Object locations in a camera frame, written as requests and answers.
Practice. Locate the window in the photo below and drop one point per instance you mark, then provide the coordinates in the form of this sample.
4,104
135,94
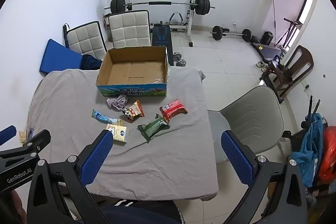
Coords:
305,7

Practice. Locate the blue hanging garment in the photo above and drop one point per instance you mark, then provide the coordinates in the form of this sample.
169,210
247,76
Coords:
312,134

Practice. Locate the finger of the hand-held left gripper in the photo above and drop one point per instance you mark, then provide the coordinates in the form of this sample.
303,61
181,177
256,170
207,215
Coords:
39,139
8,132

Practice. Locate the dark blue garment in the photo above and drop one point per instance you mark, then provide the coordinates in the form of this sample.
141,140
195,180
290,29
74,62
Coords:
90,62

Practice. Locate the white padded chair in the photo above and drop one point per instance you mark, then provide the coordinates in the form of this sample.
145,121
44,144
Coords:
86,41
128,30

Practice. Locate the grey plastic chair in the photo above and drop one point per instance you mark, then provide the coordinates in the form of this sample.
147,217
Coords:
252,114

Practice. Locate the tan paper scrap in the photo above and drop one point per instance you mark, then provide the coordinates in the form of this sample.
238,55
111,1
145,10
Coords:
23,137

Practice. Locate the white shoes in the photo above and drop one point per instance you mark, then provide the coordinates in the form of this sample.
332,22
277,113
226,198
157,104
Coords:
261,66

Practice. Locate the yellow white tissue pack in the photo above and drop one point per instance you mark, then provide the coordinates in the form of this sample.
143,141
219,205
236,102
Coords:
119,133

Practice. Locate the black weight bench pad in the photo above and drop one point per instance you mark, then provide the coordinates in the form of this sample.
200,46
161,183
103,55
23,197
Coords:
161,35

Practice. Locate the black speaker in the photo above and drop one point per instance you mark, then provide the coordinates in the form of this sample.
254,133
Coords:
266,37

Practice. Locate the green packet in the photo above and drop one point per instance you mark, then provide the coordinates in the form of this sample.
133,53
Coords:
152,128

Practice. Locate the grey purple cloth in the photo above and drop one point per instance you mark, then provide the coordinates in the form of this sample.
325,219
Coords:
118,103

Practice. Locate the long barbell with black plates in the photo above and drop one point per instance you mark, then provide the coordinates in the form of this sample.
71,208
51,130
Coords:
160,3

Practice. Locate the red packet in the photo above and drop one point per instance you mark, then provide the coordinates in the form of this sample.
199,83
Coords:
173,110

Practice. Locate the orange panda snack packet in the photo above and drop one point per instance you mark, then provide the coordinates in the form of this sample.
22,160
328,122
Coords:
135,110

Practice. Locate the person's dark pants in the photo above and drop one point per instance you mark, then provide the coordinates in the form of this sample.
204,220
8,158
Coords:
141,213

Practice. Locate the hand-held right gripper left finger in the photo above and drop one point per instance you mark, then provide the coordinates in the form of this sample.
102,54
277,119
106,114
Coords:
95,158

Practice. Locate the light blue long packet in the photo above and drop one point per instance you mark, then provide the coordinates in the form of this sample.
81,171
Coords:
101,116

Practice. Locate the treadmill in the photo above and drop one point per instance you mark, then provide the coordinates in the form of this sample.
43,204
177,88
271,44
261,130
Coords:
270,52

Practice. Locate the dark wooden chair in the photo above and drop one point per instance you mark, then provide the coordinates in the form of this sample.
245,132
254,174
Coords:
302,58

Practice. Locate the blue foam mat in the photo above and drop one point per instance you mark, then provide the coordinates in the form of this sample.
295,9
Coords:
57,56

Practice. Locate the orange bag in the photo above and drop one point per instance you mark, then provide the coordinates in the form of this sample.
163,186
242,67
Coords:
329,155

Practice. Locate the short barbell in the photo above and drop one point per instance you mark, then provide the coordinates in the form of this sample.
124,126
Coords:
231,34

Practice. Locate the grey table sheet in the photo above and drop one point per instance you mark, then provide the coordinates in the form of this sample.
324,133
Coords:
78,98

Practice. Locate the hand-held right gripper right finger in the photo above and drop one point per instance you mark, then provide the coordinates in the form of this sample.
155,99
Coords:
237,161

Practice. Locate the person's left forearm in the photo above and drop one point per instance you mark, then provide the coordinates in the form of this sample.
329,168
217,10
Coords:
10,205

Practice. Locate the black metal stand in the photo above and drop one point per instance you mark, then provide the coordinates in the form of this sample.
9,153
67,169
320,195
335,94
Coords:
311,111

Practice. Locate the printed cardboard box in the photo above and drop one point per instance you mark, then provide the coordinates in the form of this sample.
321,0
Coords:
131,74

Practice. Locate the black exercise machine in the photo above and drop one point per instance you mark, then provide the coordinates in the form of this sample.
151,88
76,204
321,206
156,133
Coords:
288,22

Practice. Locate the white barbell rack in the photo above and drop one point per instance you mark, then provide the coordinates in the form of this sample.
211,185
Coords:
193,17

